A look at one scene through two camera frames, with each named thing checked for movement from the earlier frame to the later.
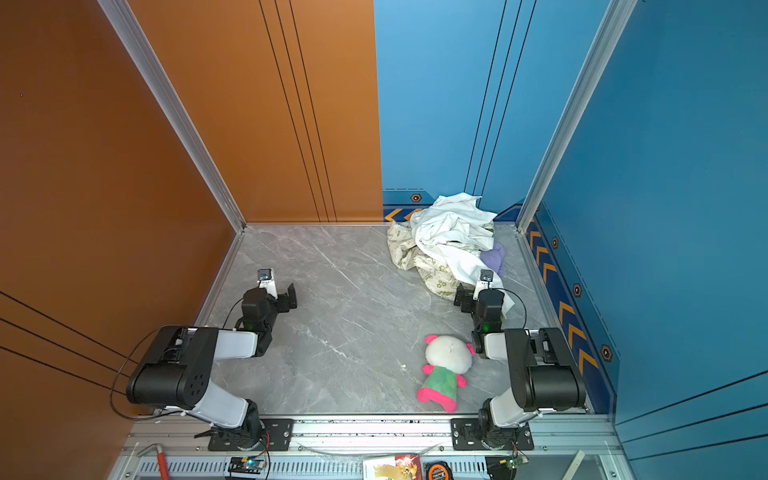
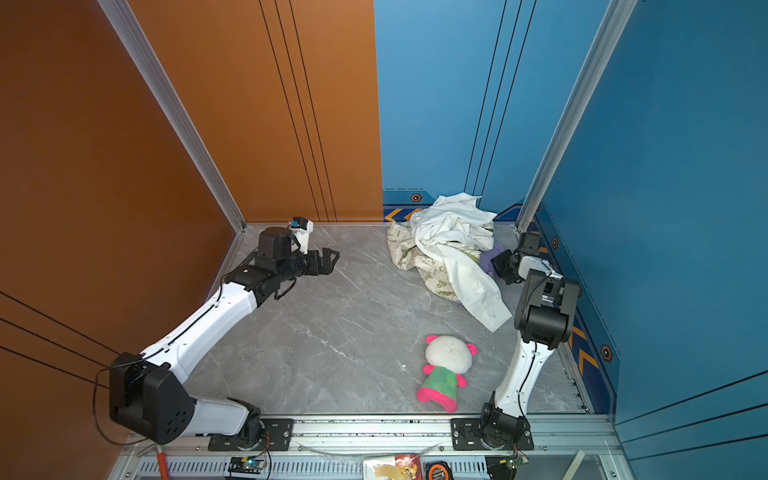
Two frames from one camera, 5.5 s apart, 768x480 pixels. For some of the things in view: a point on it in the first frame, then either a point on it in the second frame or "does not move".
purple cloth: (494, 258) does not move
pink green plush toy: (447, 358) does not move
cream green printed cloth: (406, 254) does not move
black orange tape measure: (438, 470) does not move
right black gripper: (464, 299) -> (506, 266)
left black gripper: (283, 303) -> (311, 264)
